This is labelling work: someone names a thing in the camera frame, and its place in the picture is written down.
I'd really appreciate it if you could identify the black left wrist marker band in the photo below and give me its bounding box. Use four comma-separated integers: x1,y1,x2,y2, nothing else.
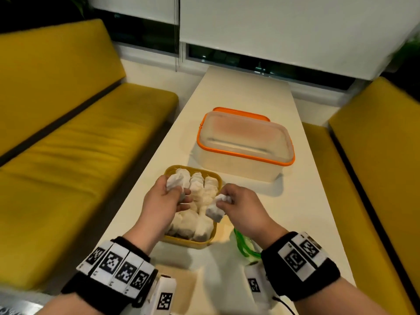
61,236,159,315

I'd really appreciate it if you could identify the person's right forearm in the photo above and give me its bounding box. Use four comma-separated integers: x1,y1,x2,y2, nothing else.
295,277,391,315

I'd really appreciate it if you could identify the translucent yellow tray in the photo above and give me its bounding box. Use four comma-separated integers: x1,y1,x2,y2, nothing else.
161,164,224,250

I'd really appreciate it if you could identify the yellow bench seat cushion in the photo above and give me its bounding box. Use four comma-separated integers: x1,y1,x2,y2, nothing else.
0,83,179,291
301,122,417,315

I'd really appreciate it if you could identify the blind pull cord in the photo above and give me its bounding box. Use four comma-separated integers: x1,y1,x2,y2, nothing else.
174,0,182,72

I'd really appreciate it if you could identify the dark window pane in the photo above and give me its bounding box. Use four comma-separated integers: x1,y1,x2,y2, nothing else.
187,44,357,91
95,9,180,56

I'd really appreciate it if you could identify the person's right hand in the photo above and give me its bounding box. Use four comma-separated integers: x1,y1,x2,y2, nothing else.
216,183,289,250

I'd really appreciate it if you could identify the clear container orange rim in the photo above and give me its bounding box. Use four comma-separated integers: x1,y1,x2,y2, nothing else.
196,111,296,183

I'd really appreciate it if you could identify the clear plastic bag green zip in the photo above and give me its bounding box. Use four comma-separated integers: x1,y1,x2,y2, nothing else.
233,227,263,263

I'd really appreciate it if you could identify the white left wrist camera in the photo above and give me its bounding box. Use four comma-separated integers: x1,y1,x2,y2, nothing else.
141,274,178,315

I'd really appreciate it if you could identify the black wrist marker band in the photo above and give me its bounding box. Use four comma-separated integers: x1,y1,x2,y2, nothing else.
261,231,341,302
61,236,159,315

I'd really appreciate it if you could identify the person's left hand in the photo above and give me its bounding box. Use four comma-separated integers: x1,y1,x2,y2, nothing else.
123,175,193,255

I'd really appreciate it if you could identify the person's left forearm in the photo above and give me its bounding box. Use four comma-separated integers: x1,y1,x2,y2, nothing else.
36,293,96,315

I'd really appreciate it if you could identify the group of white tea bags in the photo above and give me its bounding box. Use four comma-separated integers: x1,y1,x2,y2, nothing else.
165,172,220,243

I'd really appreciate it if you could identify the white roller blind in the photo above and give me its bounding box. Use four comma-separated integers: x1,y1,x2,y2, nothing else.
179,0,420,81
87,0,180,25

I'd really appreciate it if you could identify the black right wrist marker band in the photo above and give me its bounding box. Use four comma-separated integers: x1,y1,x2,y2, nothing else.
261,231,341,302

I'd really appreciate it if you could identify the black camera cable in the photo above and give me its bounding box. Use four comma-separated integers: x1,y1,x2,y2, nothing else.
272,295,297,315

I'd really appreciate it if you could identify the orange container lid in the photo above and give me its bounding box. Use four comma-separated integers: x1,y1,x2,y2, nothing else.
212,107,271,123

